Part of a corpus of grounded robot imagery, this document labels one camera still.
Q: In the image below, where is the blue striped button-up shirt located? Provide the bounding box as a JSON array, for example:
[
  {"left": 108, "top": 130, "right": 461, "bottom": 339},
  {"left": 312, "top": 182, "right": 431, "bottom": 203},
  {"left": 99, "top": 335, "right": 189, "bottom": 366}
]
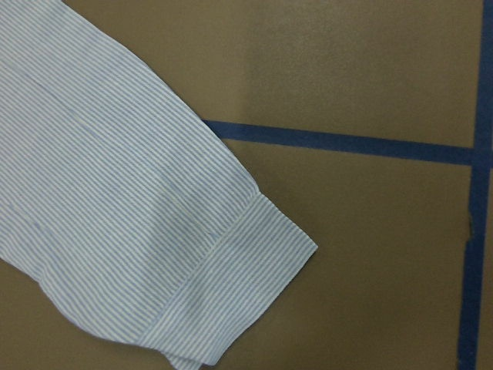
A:
[{"left": 1, "top": 1, "right": 317, "bottom": 369}]

